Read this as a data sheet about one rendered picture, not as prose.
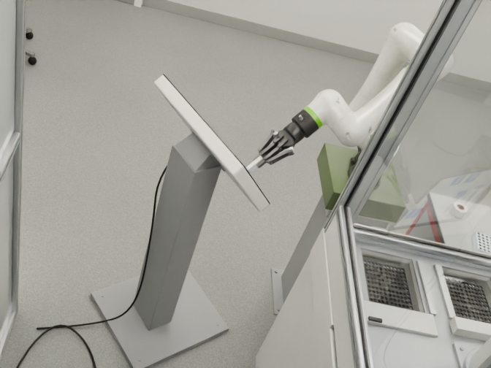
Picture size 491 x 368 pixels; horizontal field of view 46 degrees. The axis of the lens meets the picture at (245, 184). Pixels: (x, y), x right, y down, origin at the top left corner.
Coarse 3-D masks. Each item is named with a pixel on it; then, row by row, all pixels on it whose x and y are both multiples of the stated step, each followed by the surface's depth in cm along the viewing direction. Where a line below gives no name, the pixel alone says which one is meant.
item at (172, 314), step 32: (192, 192) 205; (160, 224) 227; (192, 224) 219; (160, 256) 233; (128, 288) 275; (160, 288) 240; (192, 288) 285; (128, 320) 262; (160, 320) 259; (192, 320) 271; (128, 352) 251; (160, 352) 255
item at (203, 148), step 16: (160, 80) 204; (176, 96) 199; (176, 112) 221; (192, 112) 194; (192, 128) 191; (208, 128) 189; (176, 144) 206; (192, 144) 203; (208, 144) 186; (224, 144) 185; (192, 160) 200; (208, 160) 200; (224, 160) 182; (240, 176) 181; (256, 192) 194; (256, 208) 203
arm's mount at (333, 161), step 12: (324, 144) 261; (324, 156) 258; (336, 156) 256; (348, 156) 259; (324, 168) 254; (336, 168) 250; (348, 168) 252; (324, 180) 251; (336, 180) 243; (324, 192) 248; (336, 192) 238; (324, 204) 245
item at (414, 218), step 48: (480, 0) 134; (432, 48) 155; (480, 48) 129; (432, 96) 148; (480, 96) 124; (384, 144) 172; (432, 144) 142; (480, 144) 120; (384, 192) 164; (432, 192) 136; (480, 192) 116; (384, 240) 156; (432, 240) 131; (480, 240) 112; (384, 288) 149; (432, 288) 126; (480, 288) 108; (384, 336) 143; (432, 336) 121; (480, 336) 105
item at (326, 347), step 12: (324, 240) 203; (312, 252) 214; (324, 252) 199; (312, 264) 210; (324, 264) 196; (312, 276) 207; (324, 276) 193; (324, 288) 190; (324, 300) 188; (324, 312) 185; (324, 324) 182; (324, 336) 180; (324, 348) 177; (324, 360) 175; (336, 360) 169
